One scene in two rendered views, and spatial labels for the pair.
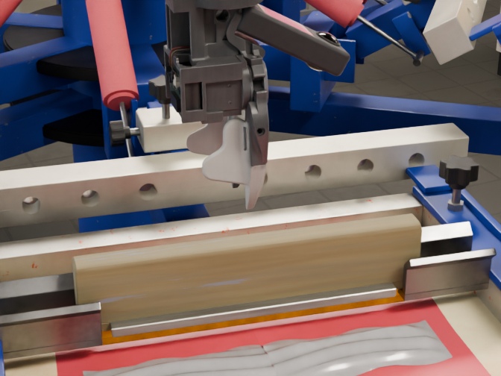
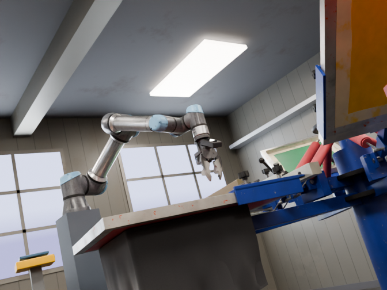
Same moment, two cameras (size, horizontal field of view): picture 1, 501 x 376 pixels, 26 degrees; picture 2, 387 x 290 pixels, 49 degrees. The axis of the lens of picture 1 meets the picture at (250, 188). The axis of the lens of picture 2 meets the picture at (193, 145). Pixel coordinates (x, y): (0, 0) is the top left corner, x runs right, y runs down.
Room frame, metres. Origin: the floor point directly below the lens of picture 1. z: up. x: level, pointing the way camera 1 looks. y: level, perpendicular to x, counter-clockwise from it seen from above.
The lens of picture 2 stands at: (0.46, -1.76, 0.78)
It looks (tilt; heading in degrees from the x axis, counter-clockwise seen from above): 16 degrees up; 76
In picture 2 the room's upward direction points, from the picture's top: 15 degrees counter-clockwise
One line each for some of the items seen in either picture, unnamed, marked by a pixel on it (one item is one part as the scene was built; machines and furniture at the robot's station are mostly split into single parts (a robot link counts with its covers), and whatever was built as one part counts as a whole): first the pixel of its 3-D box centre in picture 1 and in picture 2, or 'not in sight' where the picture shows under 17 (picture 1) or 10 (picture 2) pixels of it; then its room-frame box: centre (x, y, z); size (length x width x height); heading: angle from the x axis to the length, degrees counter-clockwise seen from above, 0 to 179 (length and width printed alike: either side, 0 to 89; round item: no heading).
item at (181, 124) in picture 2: not in sight; (178, 126); (0.87, 0.09, 1.42); 0.11 x 0.11 x 0.08; 40
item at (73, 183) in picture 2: not in sight; (72, 184); (0.32, 0.57, 1.37); 0.13 x 0.12 x 0.14; 40
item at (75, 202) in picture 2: not in sight; (75, 205); (0.32, 0.57, 1.25); 0.15 x 0.15 x 0.10
